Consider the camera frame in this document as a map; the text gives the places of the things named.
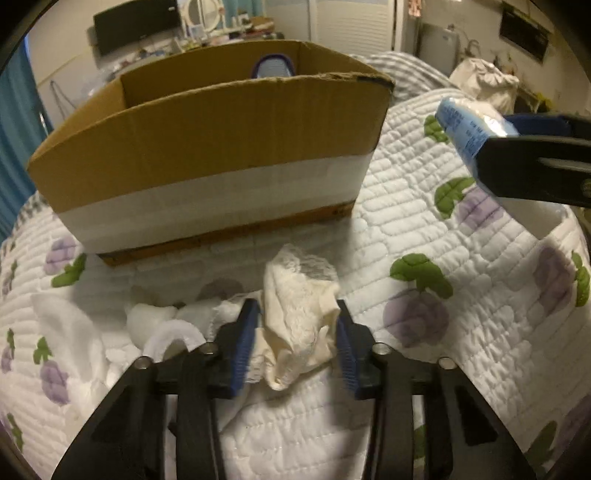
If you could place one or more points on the blue slipper with purple rim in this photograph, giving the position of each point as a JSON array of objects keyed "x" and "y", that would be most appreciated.
[{"x": 272, "y": 67}]

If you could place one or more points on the grey striped blanket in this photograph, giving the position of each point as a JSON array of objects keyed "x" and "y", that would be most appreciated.
[{"x": 406, "y": 74}]

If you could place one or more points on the blue curtain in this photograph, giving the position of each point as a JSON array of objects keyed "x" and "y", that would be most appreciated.
[{"x": 21, "y": 115}]

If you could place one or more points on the white appliance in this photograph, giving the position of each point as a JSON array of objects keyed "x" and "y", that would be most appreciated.
[{"x": 436, "y": 44}]

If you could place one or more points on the white louvred door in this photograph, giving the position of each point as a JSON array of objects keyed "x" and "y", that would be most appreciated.
[{"x": 351, "y": 23}]

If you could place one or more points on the white quilt with purple flowers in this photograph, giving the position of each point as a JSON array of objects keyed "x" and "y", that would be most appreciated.
[{"x": 461, "y": 295}]

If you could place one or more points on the cardboard box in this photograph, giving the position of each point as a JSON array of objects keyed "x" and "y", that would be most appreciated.
[{"x": 207, "y": 157}]

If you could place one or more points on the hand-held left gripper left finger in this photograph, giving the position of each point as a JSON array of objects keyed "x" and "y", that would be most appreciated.
[{"x": 244, "y": 341}]

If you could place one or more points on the round white mirror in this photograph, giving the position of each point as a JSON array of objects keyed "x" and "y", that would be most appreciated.
[{"x": 205, "y": 14}]

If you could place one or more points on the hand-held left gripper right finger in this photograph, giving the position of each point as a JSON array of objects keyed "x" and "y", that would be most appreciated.
[{"x": 345, "y": 350}]

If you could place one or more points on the cluttered desk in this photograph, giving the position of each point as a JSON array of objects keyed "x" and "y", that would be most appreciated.
[{"x": 184, "y": 48}]

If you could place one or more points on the blue tissue pack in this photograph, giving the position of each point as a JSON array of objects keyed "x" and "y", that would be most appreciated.
[{"x": 466, "y": 124}]

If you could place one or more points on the cream fabric bag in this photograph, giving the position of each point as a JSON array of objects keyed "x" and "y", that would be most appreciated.
[{"x": 487, "y": 81}]

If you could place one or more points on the white crumpled sock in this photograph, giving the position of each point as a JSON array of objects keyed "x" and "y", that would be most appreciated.
[{"x": 147, "y": 318}]

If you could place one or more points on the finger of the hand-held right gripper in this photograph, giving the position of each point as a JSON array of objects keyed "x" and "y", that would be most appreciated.
[
  {"x": 535, "y": 124},
  {"x": 526, "y": 170}
]

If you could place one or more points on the cream lace cloth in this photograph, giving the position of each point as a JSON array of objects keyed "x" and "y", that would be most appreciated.
[{"x": 295, "y": 318}]

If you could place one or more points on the black monitor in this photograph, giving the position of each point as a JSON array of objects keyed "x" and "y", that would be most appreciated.
[{"x": 134, "y": 28}]

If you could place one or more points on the black wall board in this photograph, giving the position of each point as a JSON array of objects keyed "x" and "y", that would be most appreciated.
[{"x": 524, "y": 32}]

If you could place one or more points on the white fleece cloth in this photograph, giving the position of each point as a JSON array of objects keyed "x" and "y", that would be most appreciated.
[{"x": 69, "y": 332}]

